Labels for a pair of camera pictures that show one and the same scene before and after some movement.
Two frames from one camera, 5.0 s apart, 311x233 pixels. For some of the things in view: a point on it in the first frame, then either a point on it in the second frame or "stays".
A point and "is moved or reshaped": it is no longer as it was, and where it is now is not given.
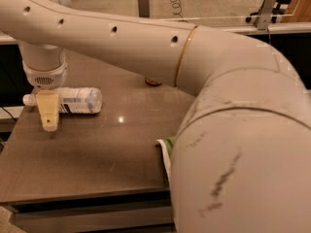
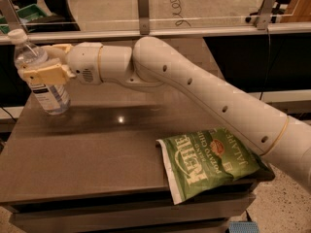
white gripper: x=45 y=79 to x=85 y=62
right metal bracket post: x=266 y=10 stays
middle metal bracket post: x=144 y=3 stays
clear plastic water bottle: x=73 y=100 is moved or reshaped
